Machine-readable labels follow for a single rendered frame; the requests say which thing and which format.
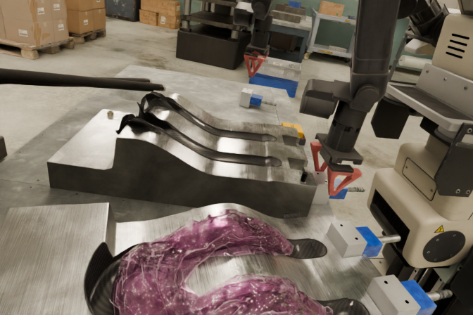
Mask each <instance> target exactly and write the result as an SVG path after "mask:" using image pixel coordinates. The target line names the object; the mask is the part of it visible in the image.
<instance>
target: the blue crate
mask: <svg viewBox="0 0 473 315"><path fill-rule="evenodd" d="M249 84H255V85H259V86H268V87H272V88H277V89H286V92H287V94H288V96H289V97H291V98H295V95H296V90H297V86H298V82H297V81H294V80H290V79H284V78H280V77H273V76H269V75H264V74H260V73H255V75H254V76H253V77H250V79H249Z"/></svg>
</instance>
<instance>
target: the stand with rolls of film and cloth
mask: <svg viewBox="0 0 473 315"><path fill-rule="evenodd" d="M411 40H413V38H411V37H409V36H408V35H407V34H406V33H405V34H404V36H403V39H402V41H401V45H400V46H399V49H398V52H397V54H396V57H395V59H394V62H393V65H392V67H391V70H390V72H389V79H390V80H391V78H392V76H393V72H394V70H395V68H396V65H397V63H398V61H399V65H402V66H406V67H411V68H419V69H423V67H424V65H425V63H429V64H432V60H430V59H426V58H418V57H413V56H405V55H402V56H401V52H402V50H403V47H404V45H405V42H406V44H408V43H409V42H410V41H411ZM400 56H401V57H400ZM399 58H400V59H399Z"/></svg>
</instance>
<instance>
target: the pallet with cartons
mask: <svg viewBox="0 0 473 315"><path fill-rule="evenodd" d="M66 6H67V19H68V33H69V37H73V41H74V43H76V44H84V42H85V39H88V40H92V41H93V40H95V39H97V38H96V36H101V37H105V36H106V9H105V0H66Z"/></svg>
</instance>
